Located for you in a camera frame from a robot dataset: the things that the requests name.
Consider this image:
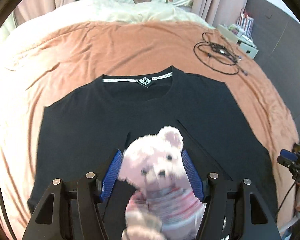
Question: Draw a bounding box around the black bear print t-shirt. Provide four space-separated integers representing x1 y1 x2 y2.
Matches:
26 65 278 240

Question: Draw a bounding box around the white bedside cabinet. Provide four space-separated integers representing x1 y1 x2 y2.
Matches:
217 24 258 59

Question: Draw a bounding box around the orange bed blanket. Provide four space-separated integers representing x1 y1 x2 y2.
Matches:
0 22 299 239

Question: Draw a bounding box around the cream white duvet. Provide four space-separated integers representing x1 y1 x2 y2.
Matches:
5 0 213 30

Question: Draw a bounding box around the black coiled cable bundle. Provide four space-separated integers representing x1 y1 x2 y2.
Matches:
193 31 249 77

